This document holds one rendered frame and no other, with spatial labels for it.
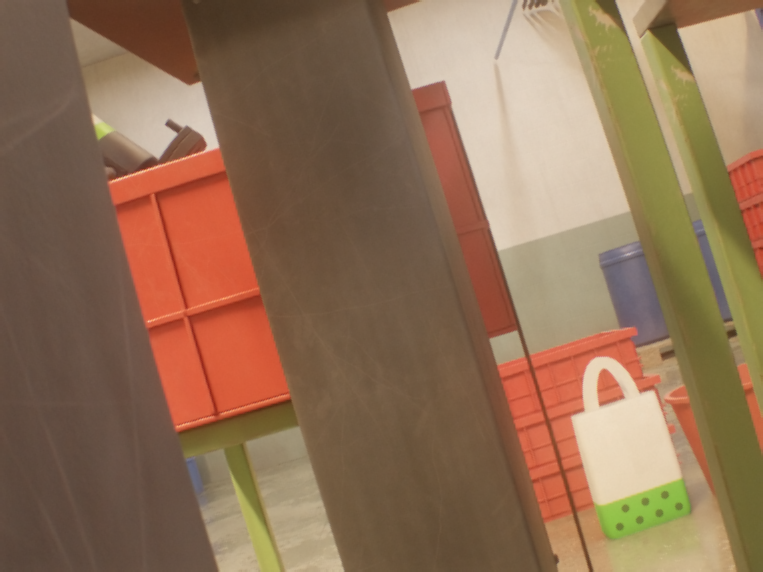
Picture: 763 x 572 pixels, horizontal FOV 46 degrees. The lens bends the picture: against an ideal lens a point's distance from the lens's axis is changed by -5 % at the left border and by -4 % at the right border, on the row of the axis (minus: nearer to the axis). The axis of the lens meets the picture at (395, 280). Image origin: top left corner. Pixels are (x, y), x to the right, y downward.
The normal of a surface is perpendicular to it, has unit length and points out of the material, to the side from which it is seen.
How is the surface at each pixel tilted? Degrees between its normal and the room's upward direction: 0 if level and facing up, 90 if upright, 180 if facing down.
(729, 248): 90
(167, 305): 90
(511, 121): 90
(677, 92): 90
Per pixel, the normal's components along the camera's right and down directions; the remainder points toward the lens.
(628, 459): -0.03, -0.17
